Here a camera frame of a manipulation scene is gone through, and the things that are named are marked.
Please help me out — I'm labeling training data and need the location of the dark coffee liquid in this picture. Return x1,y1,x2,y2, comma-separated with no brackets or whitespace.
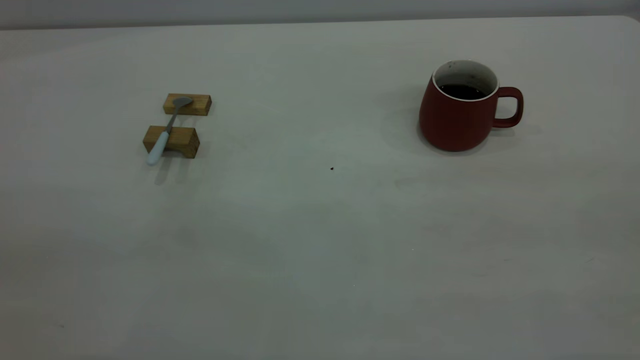
440,84,488,100

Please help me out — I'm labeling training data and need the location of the red ceramic mug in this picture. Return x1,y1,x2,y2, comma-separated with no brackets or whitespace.
419,59,524,152

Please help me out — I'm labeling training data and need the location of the flat rectangular wooden block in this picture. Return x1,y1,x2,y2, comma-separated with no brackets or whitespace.
163,93,212,117

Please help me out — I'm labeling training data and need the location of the spoon with light blue handle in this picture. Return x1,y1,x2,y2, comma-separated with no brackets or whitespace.
146,96,194,166

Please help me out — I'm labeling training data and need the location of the arched wooden block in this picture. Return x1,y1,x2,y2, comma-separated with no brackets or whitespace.
142,125,200,159

